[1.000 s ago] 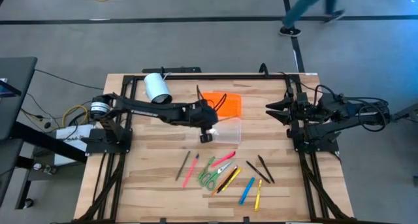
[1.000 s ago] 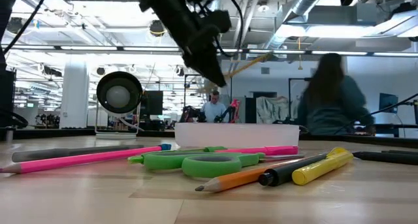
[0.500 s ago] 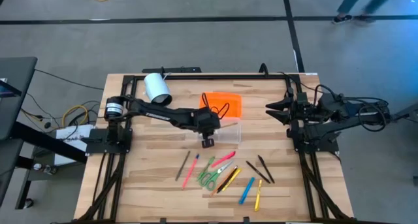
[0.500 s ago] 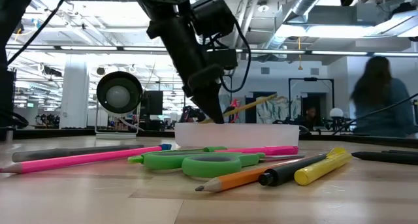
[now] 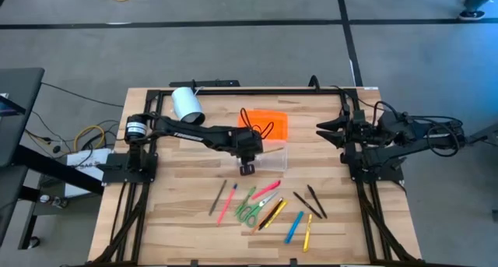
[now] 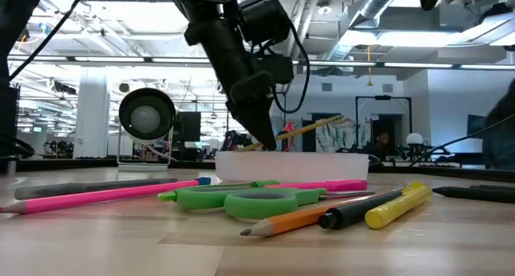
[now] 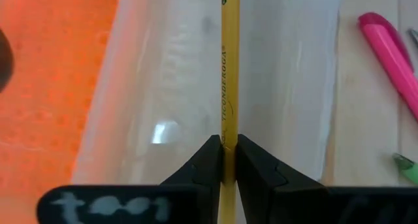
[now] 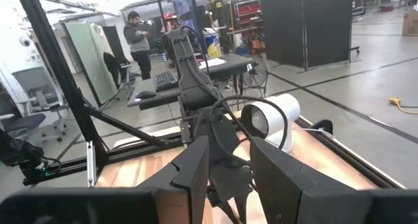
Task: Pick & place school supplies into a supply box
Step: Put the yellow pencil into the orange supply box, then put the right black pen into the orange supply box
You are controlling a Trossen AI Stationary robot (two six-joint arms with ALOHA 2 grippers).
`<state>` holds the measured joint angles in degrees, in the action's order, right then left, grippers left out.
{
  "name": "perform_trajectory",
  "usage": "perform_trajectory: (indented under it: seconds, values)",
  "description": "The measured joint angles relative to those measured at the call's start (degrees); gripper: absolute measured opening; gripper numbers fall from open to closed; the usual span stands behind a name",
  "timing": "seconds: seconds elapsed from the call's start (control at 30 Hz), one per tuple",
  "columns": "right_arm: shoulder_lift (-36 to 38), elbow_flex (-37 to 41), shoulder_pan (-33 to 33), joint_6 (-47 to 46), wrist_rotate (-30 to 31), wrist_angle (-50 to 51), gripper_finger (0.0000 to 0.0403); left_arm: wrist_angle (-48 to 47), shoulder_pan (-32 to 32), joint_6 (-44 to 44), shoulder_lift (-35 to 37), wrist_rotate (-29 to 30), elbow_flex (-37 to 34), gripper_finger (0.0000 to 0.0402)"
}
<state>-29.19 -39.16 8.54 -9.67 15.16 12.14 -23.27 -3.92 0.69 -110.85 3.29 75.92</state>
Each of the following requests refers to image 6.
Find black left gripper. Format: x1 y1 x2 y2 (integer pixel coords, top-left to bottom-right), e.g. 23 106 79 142
183 17 279 151

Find yellow pencil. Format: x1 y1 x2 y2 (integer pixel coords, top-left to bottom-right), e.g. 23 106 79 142
240 115 344 152

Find clear plastic supply box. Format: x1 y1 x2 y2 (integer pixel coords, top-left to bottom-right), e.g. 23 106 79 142
215 150 370 183

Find green pen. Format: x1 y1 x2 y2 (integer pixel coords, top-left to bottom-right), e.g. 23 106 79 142
157 179 281 202

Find green handled scissors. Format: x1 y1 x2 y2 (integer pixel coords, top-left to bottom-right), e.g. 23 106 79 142
175 186 377 220

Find orange pencil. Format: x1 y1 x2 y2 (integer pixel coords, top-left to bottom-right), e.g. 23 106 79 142
240 195 387 237

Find pink highlighter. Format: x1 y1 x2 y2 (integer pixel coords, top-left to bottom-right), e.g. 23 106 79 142
263 179 369 192

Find black marker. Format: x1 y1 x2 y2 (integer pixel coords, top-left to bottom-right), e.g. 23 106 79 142
318 188 404 231

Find yellow highlighter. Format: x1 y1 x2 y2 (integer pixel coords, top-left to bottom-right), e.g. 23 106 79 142
365 181 434 231

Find pink pencil blue eraser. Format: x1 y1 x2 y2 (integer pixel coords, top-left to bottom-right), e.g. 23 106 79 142
0 176 212 216

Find grey pen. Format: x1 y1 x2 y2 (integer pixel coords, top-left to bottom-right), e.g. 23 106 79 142
14 178 179 201

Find black pen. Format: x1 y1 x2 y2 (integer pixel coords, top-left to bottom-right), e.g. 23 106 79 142
469 183 515 191
432 186 515 205

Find pink desk lamp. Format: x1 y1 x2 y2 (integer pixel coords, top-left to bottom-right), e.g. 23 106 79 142
282 121 298 152

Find black monitor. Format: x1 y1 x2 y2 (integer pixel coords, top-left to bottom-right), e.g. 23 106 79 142
175 111 202 149

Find pale crumpled sheet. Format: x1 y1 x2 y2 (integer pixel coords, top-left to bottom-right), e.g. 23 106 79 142
315 118 371 153

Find person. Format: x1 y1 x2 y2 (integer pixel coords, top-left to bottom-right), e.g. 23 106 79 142
372 130 393 161

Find white building pillar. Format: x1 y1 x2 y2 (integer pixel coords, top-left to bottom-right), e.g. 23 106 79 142
73 66 111 159

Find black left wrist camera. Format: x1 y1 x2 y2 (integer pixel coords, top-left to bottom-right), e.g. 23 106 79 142
261 54 295 85

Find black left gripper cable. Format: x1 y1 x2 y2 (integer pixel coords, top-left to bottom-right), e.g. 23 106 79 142
271 20 311 115

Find black metal stand frame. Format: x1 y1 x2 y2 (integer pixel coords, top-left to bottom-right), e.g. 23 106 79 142
355 94 413 150

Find black metal table frame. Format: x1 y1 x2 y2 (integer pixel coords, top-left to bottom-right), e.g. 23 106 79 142
0 157 515 184

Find black power cable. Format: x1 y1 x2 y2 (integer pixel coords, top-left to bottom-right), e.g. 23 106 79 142
410 113 515 167

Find thin black cable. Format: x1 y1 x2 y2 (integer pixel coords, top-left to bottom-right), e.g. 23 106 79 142
8 0 90 80

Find black coiled cable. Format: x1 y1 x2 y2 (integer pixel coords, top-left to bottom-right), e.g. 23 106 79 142
0 133 36 159

